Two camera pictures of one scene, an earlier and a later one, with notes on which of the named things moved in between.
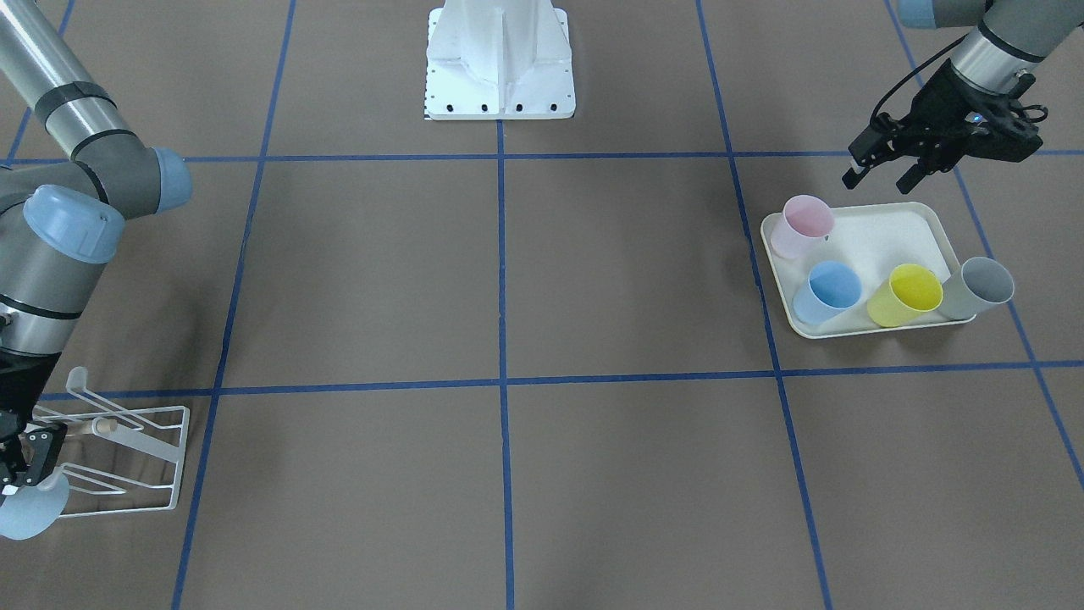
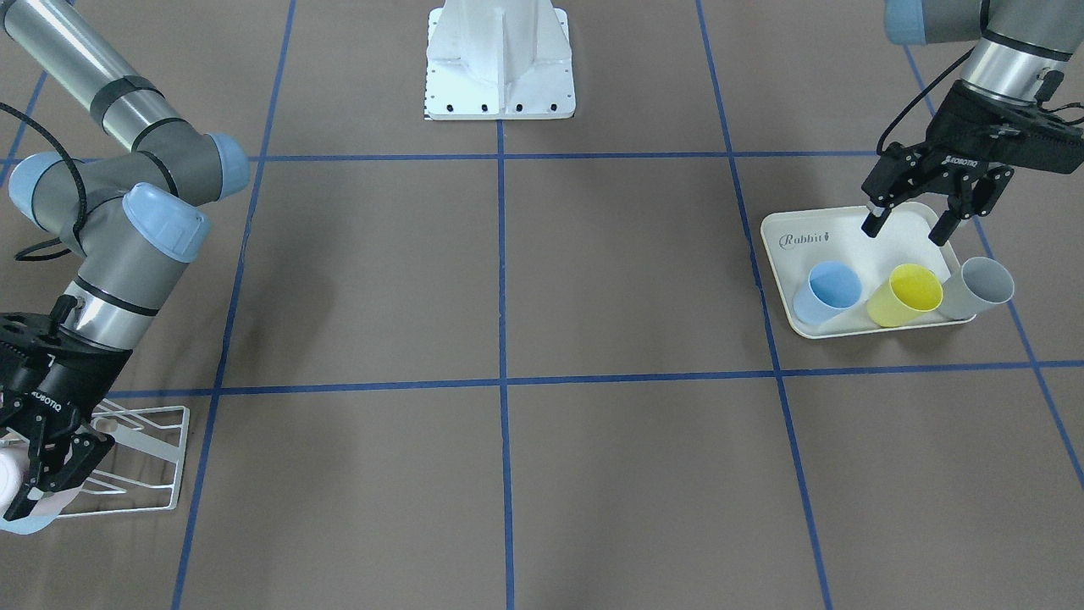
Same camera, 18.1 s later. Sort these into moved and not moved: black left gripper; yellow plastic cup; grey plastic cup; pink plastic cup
Moved: black left gripper; pink plastic cup
Not moved: yellow plastic cup; grey plastic cup
